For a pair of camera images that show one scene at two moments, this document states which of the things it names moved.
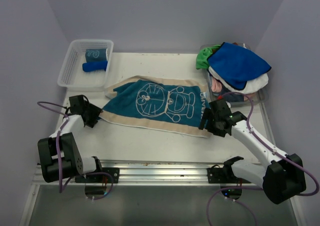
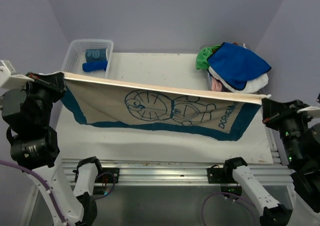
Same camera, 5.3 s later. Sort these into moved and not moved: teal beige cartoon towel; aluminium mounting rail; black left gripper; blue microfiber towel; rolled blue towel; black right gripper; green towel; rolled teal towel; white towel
Moved: teal beige cartoon towel; black left gripper; black right gripper
Not moved: rolled teal towel; rolled blue towel; green towel; aluminium mounting rail; white towel; blue microfiber towel
